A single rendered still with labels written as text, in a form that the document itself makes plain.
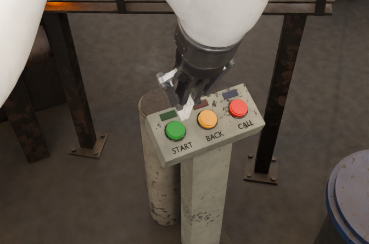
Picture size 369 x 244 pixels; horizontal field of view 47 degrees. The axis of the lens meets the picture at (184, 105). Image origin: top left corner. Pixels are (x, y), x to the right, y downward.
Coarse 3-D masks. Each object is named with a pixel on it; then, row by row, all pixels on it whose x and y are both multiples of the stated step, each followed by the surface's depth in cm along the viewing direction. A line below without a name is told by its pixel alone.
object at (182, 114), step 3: (186, 105) 73; (189, 105) 73; (183, 108) 75; (186, 108) 74; (180, 111) 78; (183, 111) 76; (186, 111) 76; (180, 114) 79; (183, 114) 77; (186, 114) 77; (180, 117) 79; (183, 117) 78
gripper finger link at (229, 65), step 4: (232, 60) 67; (228, 64) 66; (232, 64) 66; (228, 68) 67; (224, 72) 68; (216, 76) 69; (220, 76) 69; (212, 80) 70; (216, 80) 69; (220, 80) 70; (208, 84) 71; (212, 84) 70; (216, 84) 71; (208, 88) 72; (212, 88) 72; (204, 92) 73; (208, 92) 73
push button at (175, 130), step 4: (168, 124) 88; (172, 124) 88; (176, 124) 88; (180, 124) 88; (168, 128) 87; (172, 128) 87; (176, 128) 87; (180, 128) 88; (184, 128) 88; (168, 132) 87; (172, 132) 87; (176, 132) 87; (180, 132) 87; (184, 132) 88; (168, 136) 87; (172, 136) 87; (176, 136) 87; (180, 136) 87
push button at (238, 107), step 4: (236, 100) 92; (240, 100) 92; (232, 104) 92; (236, 104) 92; (240, 104) 92; (244, 104) 92; (232, 108) 91; (236, 108) 91; (240, 108) 92; (244, 108) 92; (232, 112) 91; (236, 112) 91; (240, 112) 91; (244, 112) 91; (236, 116) 91; (240, 116) 91
